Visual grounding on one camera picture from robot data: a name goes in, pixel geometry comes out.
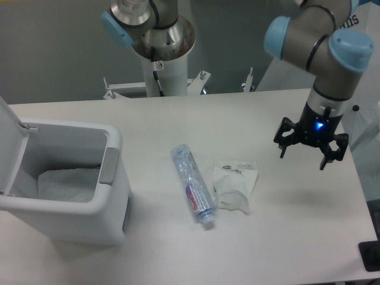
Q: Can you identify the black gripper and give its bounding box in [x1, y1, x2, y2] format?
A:
[274, 103, 349, 170]

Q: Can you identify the white plastic trash can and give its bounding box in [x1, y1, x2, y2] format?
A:
[1, 102, 131, 245]

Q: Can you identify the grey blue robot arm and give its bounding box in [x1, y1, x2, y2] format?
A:
[101, 1, 374, 167]

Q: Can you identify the white plastic wrapper bag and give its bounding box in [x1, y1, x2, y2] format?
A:
[213, 160, 258, 214]

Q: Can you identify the clear crushed plastic bottle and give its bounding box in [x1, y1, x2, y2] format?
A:
[170, 144, 216, 230]

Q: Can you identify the black device at edge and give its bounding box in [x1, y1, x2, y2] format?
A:
[359, 240, 379, 272]

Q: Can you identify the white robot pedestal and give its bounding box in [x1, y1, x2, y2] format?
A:
[102, 17, 213, 100]

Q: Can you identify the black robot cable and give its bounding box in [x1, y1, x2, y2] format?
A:
[150, 46, 166, 97]

